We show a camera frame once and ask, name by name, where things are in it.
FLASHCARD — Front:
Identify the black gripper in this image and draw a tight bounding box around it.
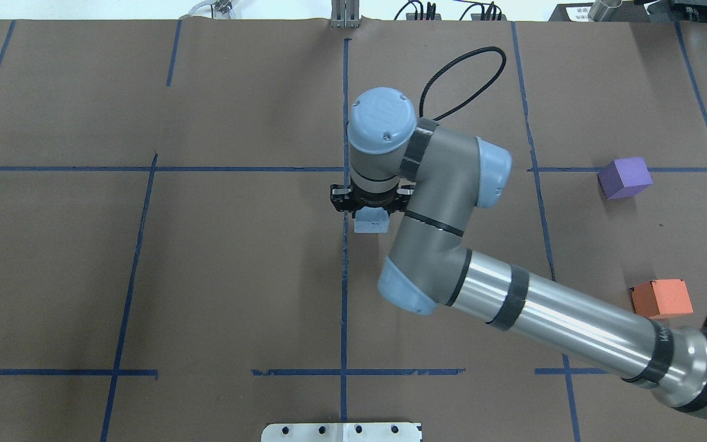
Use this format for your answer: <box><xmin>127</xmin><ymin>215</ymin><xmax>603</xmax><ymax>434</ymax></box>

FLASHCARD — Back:
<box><xmin>350</xmin><ymin>178</ymin><xmax>401</xmax><ymax>214</ymax></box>

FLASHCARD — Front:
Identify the purple block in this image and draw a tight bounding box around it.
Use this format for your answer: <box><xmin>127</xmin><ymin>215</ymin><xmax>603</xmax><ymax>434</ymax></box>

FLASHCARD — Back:
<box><xmin>597</xmin><ymin>157</ymin><xmax>654</xmax><ymax>200</ymax></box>

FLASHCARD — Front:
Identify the silver and grey robot arm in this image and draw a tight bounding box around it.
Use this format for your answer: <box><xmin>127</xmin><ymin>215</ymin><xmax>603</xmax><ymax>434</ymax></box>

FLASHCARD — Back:
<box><xmin>346</xmin><ymin>87</ymin><xmax>707</xmax><ymax>419</ymax></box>

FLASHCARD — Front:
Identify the aluminium frame post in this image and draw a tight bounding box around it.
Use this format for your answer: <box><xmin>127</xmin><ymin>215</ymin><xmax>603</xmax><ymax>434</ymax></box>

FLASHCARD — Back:
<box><xmin>330</xmin><ymin>0</ymin><xmax>361</xmax><ymax>29</ymax></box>

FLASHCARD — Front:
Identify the silver metal cylinder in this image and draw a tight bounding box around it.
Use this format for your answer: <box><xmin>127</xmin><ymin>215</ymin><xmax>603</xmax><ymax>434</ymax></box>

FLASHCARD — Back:
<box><xmin>587</xmin><ymin>0</ymin><xmax>623</xmax><ymax>22</ymax></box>

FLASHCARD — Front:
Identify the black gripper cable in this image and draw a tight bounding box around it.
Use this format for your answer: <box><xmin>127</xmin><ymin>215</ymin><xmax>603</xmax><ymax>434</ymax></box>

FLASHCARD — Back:
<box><xmin>420</xmin><ymin>47</ymin><xmax>508</xmax><ymax>122</ymax></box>

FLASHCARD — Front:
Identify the light blue foam block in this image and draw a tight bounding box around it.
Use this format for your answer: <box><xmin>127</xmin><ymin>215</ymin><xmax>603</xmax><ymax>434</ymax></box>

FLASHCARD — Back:
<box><xmin>353</xmin><ymin>207</ymin><xmax>390</xmax><ymax>234</ymax></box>

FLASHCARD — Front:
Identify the white pillar with base plate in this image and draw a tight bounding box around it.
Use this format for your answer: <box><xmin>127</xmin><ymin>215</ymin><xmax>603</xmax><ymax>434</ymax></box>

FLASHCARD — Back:
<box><xmin>261</xmin><ymin>422</ymin><xmax>424</xmax><ymax>441</ymax></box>

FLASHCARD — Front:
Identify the orange block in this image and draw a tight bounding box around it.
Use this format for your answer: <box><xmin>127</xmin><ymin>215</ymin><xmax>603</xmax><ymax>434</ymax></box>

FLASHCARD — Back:
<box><xmin>630</xmin><ymin>279</ymin><xmax>695</xmax><ymax>319</ymax></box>

